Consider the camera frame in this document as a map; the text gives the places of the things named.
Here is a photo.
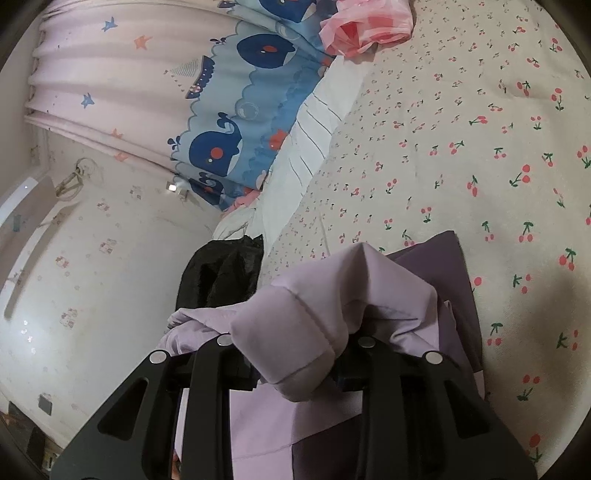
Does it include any white air conditioner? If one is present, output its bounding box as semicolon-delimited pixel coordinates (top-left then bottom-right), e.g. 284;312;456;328
0;173;79;319

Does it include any wall hook with string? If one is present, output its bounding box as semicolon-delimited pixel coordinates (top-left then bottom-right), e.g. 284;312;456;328
55;157;95;199

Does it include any pink checked cloth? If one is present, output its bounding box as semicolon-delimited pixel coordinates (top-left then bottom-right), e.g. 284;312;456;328
320;0;415;57

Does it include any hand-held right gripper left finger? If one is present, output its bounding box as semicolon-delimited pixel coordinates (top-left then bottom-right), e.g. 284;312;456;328
51;335;259;480

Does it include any cherry print bed sheet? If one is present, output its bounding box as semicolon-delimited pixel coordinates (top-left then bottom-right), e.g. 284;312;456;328
259;0;591;472

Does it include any black garment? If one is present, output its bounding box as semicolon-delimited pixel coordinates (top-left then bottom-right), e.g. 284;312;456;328
175;234;265;309

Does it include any purple two-tone jacket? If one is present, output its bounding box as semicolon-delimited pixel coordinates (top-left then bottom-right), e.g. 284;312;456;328
157;231;490;480

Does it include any whale print curtain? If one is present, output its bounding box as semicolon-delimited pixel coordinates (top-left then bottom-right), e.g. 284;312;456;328
23;0;342;213

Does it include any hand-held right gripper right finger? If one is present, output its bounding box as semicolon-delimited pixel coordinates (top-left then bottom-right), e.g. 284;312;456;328
330;336;539;480

